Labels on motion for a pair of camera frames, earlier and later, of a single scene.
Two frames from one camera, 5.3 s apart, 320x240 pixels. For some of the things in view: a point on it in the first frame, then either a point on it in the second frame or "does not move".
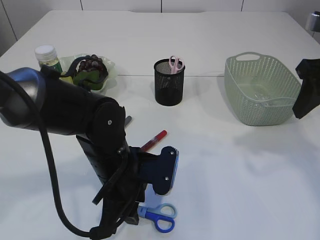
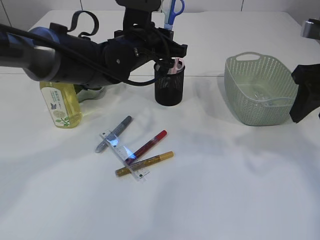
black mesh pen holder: (169, 87) does not move
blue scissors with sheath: (163, 215) to (170, 17)
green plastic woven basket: (260, 91) does not move
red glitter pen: (153, 140) does not move
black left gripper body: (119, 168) to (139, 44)
